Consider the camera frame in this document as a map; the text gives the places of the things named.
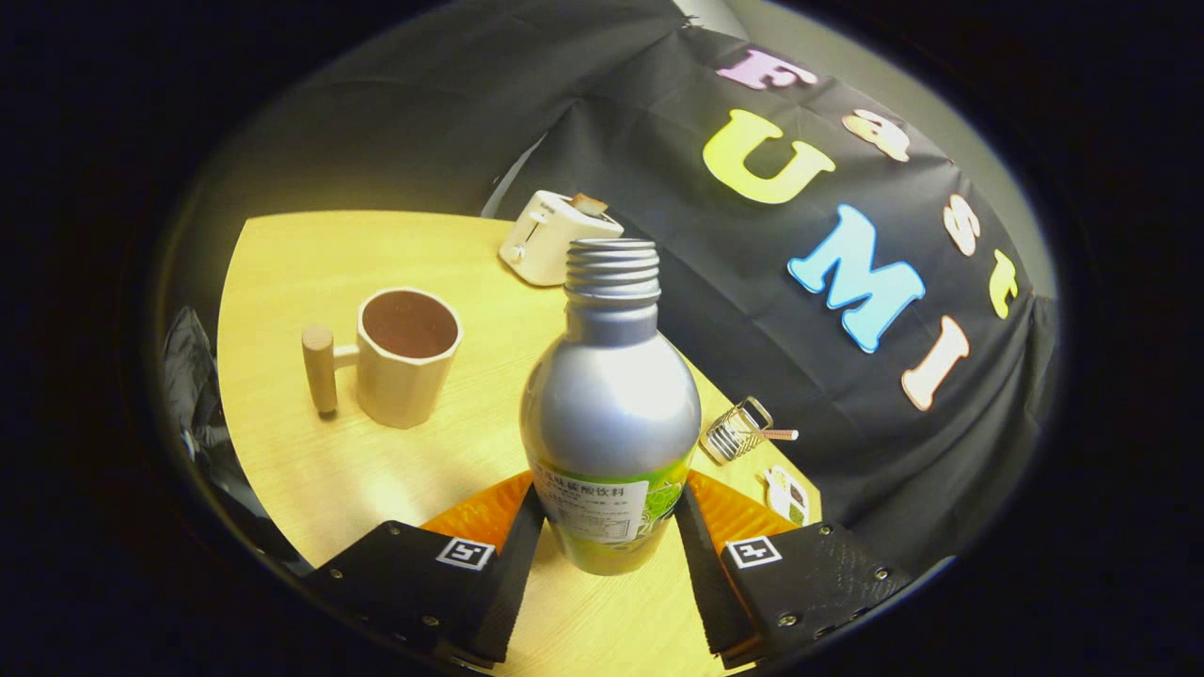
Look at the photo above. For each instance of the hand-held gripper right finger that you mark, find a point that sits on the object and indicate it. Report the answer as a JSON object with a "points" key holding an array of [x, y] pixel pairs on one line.
{"points": [[704, 574]]}

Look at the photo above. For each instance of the white divided dish with beans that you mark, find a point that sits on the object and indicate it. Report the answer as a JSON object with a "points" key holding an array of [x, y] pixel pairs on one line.
{"points": [[785, 494]]}

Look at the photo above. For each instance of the white toaster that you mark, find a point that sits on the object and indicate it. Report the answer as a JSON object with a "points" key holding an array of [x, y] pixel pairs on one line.
{"points": [[546, 240]]}

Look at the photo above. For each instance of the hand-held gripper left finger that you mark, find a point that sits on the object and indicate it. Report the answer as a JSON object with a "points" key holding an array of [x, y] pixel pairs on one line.
{"points": [[513, 574]]}

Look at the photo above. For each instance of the toast slice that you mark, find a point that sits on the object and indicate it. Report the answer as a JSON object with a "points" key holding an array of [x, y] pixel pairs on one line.
{"points": [[588, 202]]}

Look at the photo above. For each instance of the silver bottle with green label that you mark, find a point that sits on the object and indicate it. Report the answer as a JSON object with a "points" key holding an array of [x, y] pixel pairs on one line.
{"points": [[611, 404]]}

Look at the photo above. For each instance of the light wooden table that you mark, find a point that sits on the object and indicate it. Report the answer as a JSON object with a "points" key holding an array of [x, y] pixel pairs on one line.
{"points": [[310, 254]]}

